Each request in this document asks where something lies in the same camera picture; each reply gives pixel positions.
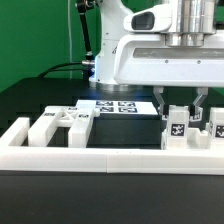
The white chair back frame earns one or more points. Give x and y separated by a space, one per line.
79 122

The white chair seat part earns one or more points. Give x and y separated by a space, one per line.
189 139

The white tag sheet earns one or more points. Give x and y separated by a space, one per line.
119 107

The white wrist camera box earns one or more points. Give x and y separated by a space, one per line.
157 19

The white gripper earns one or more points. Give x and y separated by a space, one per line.
146 60

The white U-shaped fence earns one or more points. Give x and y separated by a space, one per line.
15 156

